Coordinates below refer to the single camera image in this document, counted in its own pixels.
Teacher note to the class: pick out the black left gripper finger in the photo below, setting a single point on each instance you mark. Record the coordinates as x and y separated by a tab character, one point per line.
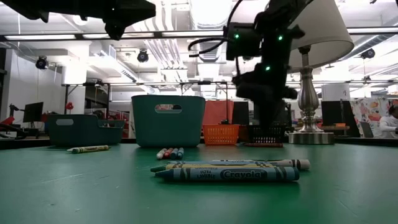
130	15

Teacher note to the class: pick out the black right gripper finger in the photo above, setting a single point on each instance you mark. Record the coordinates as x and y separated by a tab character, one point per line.
272	112

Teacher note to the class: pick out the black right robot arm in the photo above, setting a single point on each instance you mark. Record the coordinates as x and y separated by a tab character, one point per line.
280	18

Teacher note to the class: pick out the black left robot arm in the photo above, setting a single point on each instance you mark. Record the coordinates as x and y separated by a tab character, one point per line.
21	6

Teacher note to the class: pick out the black plastic basket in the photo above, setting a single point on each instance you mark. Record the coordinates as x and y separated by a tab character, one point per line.
264	135

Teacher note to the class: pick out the black panel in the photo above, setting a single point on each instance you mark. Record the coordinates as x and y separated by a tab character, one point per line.
241	113

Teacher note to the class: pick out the overhead beam with light strips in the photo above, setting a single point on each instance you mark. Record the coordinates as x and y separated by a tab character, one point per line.
40	37

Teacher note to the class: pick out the orange panel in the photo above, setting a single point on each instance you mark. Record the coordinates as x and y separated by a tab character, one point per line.
219	112

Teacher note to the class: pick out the orange plastic basket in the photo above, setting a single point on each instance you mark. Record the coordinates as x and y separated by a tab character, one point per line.
220	135

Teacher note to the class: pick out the white crayon black bands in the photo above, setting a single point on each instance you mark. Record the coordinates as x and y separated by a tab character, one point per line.
295	164

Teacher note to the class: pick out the blue crayon Crayola print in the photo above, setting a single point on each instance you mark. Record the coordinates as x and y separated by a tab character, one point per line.
233	175

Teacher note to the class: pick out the table lamp white shade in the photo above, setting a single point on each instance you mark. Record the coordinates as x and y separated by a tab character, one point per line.
326	37

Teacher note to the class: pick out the floral cloth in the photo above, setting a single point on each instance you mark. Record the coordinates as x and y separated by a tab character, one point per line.
370	118

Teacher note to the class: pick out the red round object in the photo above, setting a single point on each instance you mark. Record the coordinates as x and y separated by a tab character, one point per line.
69	105

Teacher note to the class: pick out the green crayon yellow wrapper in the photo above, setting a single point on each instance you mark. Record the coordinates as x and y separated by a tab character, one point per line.
186	166

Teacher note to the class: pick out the large teal plastic bin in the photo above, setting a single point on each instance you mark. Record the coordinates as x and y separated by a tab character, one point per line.
168	130

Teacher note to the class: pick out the red crayon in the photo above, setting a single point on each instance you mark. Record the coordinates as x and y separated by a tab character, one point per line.
168	152

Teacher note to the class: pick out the small black monitor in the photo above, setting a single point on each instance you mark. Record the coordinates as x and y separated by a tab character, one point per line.
33	112

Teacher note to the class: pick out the person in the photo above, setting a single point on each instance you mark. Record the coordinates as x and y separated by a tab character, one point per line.
388	124

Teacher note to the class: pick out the small blue-grey plastic bin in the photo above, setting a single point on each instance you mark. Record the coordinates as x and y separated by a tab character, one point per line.
81	133

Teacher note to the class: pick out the yellow-green crayon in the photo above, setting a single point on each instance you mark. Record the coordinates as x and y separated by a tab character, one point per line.
90	149

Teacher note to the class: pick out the green table mat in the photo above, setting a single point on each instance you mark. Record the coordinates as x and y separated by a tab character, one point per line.
93	193

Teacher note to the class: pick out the black ceiling camera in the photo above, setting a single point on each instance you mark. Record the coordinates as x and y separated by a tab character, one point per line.
368	53
142	56
42	63

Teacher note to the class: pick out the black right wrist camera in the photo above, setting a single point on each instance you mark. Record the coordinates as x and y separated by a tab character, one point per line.
245	46

